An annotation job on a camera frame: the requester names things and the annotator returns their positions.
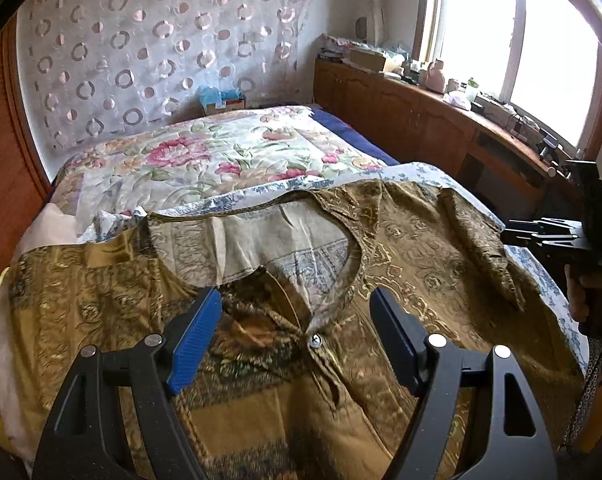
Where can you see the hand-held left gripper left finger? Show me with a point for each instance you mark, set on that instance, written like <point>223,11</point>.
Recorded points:
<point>193,345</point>

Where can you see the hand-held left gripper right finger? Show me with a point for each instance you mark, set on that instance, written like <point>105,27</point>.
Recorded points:
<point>398,345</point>

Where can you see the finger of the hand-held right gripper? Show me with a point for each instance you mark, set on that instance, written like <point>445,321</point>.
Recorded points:
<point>556,225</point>
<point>536,240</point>

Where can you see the olive patterned shirt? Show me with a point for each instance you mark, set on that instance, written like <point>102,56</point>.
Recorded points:
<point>431,270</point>

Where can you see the person's right hand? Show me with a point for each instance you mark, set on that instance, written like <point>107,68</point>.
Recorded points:
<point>576,292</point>

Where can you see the blue white floral sheet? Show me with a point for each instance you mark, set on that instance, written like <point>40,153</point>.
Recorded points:
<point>541,285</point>

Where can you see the white crumpled cloth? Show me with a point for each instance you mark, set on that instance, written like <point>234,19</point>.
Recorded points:
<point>457,101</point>

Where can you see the wooden cabinet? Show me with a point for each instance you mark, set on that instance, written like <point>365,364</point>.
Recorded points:
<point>406,110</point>

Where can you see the pink floral quilt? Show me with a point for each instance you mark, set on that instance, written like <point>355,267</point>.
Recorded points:
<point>206,155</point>

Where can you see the pink white kettle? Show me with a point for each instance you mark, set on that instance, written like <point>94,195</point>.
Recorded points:
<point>435,76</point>

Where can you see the navy blanket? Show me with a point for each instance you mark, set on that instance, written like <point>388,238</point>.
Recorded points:
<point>351,135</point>

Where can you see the cardboard box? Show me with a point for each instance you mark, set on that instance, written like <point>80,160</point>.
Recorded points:
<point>367,59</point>

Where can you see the wooden headboard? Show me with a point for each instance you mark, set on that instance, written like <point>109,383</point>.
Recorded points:
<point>11,160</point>

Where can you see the sheer circle-patterned curtain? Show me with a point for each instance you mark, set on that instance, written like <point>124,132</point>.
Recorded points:
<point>156,35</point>

